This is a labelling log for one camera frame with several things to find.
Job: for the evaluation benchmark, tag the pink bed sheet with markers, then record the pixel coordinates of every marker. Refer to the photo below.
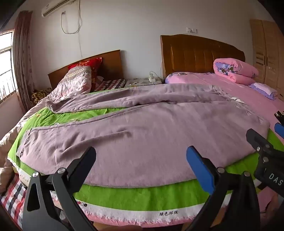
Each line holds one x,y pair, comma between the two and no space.
244,93

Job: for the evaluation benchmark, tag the red plaid bed sheet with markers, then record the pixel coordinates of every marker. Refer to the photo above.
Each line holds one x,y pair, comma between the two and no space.
13,200

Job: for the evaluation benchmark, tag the folded white towel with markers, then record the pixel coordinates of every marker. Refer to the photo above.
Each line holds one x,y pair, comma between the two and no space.
264,88

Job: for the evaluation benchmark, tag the light wooden wardrobe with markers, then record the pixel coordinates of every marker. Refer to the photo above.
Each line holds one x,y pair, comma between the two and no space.
266,51

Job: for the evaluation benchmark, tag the purple pants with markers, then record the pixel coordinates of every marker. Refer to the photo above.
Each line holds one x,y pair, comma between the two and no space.
144,137

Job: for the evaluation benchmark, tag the purple floral pillow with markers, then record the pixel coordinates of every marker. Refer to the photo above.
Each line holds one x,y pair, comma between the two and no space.
177,77

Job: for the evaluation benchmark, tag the white power strip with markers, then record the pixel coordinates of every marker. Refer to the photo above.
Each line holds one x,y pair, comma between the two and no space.
152,76

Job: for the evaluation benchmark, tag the yellow brown plush blanket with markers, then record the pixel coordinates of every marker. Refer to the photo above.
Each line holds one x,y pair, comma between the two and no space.
40,95

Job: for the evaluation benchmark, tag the white wall socket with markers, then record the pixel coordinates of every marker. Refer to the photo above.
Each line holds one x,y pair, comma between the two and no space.
192,30

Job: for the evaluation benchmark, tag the folded pink floral quilt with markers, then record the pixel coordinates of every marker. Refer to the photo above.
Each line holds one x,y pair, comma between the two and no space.
237,71

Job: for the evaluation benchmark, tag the plain purple pillow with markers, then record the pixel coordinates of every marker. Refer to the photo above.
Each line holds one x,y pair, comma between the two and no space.
271,96

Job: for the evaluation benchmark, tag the red embroidered pillow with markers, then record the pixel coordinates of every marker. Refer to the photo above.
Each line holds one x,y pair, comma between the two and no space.
95,66

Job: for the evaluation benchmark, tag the pink triangle patterned quilt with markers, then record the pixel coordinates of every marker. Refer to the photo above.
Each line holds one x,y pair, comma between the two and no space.
73,82

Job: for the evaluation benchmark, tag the green cartoon printed cloth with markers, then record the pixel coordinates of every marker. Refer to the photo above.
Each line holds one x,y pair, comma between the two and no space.
133,197

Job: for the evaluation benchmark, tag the floral covered nightstand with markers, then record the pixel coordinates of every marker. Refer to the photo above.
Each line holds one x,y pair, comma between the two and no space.
142,82

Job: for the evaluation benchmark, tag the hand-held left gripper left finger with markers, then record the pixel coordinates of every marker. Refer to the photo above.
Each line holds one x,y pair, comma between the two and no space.
82,168

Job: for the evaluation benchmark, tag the small flat wooden headboard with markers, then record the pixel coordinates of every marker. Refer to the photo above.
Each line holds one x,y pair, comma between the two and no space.
111,64

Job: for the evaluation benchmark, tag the striped fleece blanket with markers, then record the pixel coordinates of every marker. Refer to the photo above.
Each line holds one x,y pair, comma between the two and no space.
133,223

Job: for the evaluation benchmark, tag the barred window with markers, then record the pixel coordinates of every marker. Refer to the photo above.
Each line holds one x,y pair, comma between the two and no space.
6,66

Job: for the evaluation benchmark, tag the white air conditioner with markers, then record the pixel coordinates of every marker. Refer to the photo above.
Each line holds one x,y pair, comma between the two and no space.
55,7

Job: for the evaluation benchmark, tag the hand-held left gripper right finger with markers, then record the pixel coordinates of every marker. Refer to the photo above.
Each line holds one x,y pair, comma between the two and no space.
199,168

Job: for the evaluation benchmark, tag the large padded wooden headboard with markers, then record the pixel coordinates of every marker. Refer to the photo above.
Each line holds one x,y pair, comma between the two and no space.
195,55

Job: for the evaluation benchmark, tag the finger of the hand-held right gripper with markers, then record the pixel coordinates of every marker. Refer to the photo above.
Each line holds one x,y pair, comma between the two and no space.
257,140
280,127

